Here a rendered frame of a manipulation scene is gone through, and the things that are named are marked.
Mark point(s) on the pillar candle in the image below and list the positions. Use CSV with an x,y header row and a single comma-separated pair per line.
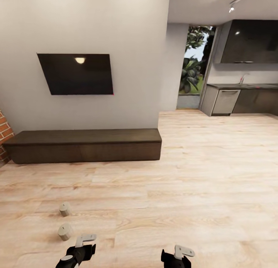
x,y
65,231
65,208

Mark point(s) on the drop in sink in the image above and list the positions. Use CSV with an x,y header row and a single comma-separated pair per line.
x,y
255,85

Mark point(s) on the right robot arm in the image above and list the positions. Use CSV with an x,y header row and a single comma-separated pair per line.
x,y
177,260

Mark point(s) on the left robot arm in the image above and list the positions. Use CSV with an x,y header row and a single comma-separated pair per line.
x,y
78,253

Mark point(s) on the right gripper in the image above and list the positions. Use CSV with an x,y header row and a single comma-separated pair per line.
x,y
170,261

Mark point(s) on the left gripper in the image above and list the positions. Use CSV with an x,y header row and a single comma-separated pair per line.
x,y
85,252

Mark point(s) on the dishwasher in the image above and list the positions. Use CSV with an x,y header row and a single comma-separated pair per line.
x,y
225,101

